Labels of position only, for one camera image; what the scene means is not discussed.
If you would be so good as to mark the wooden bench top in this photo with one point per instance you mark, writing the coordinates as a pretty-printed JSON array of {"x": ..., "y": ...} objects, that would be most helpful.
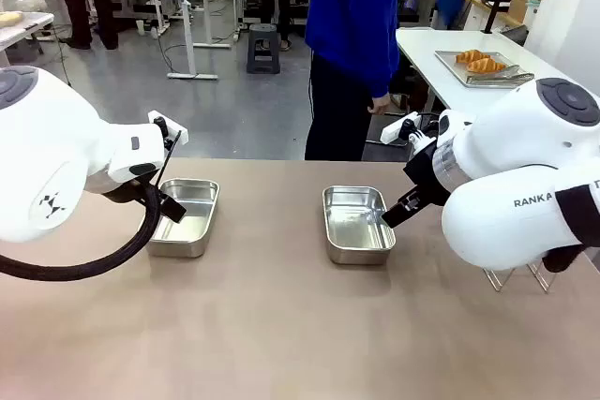
[{"x": 483, "y": 3}]

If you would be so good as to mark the steel rectangular food container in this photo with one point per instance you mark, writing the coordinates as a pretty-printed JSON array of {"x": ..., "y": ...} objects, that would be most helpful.
[
  {"x": 351, "y": 226},
  {"x": 197, "y": 194}
]

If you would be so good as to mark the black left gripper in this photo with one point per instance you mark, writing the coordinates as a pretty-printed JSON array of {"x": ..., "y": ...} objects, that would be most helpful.
[{"x": 157, "y": 190}]

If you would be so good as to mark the white work table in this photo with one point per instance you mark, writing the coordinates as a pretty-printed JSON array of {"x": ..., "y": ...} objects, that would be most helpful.
[{"x": 23, "y": 30}]

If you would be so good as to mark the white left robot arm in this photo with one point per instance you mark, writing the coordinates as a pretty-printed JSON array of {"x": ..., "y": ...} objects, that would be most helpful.
[{"x": 47, "y": 137}]

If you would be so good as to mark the white side table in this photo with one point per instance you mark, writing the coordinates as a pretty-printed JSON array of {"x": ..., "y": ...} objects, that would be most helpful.
[{"x": 422, "y": 58}]

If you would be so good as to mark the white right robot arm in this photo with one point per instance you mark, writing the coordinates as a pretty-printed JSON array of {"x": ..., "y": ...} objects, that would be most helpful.
[{"x": 506, "y": 175}]

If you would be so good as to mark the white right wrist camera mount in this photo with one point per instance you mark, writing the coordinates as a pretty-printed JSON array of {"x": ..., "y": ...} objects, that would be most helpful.
[{"x": 391, "y": 130}]

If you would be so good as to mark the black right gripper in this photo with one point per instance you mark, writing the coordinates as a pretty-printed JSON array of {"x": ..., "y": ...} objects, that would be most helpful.
[{"x": 424, "y": 170}]

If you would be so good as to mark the pale bread loaf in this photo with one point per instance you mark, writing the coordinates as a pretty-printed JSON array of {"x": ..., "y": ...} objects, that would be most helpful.
[{"x": 9, "y": 19}]

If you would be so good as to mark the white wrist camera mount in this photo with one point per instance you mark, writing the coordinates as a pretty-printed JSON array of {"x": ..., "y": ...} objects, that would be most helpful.
[
  {"x": 175, "y": 135},
  {"x": 391, "y": 130}
]

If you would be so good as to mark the metal serving tongs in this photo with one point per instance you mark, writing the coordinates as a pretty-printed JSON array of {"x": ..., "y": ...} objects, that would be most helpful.
[{"x": 511, "y": 74}]

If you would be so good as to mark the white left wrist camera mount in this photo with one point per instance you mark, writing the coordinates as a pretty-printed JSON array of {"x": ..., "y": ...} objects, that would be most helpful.
[{"x": 175, "y": 135}]

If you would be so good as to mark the golden croissant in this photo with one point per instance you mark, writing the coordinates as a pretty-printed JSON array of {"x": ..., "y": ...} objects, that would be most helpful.
[
  {"x": 487, "y": 66},
  {"x": 471, "y": 56}
]

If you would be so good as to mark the left forearm blue sleeve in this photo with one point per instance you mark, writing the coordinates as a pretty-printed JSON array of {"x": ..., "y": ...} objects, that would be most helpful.
[{"x": 384, "y": 63}]

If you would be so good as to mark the person's left hand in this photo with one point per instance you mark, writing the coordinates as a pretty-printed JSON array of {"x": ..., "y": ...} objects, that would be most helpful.
[{"x": 379, "y": 105}]

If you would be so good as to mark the metal baking tray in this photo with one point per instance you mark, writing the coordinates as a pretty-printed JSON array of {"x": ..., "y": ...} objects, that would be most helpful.
[{"x": 450, "y": 63}]

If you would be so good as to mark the grey plastic stool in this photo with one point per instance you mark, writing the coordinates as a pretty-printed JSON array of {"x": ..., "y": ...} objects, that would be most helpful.
[{"x": 262, "y": 48}]

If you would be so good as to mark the person in blue sweater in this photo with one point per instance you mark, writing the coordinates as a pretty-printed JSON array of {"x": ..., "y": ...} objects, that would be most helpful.
[{"x": 347, "y": 20}]

